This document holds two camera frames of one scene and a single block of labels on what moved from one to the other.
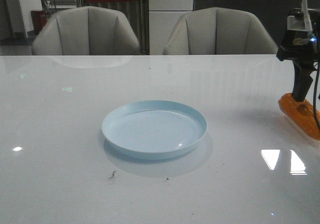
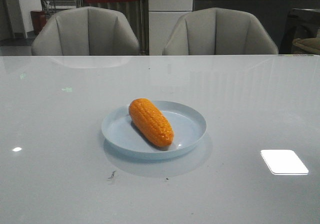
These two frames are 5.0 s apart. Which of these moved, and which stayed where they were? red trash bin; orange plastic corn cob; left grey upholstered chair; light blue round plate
Moved: orange plastic corn cob
Stayed: light blue round plate; left grey upholstered chair; red trash bin
